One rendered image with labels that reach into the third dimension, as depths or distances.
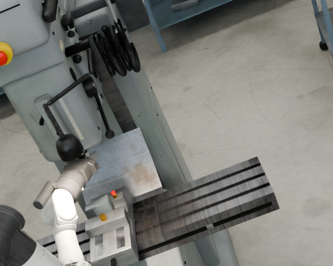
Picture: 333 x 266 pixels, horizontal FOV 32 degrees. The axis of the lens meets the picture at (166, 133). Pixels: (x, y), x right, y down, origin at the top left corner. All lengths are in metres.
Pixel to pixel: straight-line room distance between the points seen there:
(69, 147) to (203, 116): 2.75
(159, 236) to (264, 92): 2.46
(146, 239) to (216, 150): 1.93
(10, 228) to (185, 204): 0.81
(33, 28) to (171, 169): 1.14
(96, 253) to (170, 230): 0.27
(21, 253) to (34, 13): 0.61
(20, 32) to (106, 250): 0.82
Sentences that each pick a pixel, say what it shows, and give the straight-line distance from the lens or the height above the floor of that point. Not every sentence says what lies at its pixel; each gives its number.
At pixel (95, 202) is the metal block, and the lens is 2.11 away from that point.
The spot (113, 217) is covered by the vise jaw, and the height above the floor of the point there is 1.02.
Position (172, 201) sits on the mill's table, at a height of 0.91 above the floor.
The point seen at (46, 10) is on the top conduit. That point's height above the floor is 1.81.
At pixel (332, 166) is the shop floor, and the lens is 3.52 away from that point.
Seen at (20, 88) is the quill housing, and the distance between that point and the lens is 1.78.
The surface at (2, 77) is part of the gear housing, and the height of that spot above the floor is 1.66.
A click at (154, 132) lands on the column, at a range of 2.40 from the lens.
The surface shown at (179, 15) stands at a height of 0.23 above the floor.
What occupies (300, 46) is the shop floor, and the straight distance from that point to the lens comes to 4.83.
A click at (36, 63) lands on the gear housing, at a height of 1.66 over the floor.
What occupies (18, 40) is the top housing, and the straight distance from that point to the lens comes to 1.58.
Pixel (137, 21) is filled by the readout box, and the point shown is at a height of 1.54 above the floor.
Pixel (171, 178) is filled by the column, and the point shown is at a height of 0.77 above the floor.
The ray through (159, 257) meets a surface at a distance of 2.12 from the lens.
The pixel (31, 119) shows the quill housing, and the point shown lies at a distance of 1.83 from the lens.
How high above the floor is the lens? 2.23
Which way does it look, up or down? 31 degrees down
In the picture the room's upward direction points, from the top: 24 degrees counter-clockwise
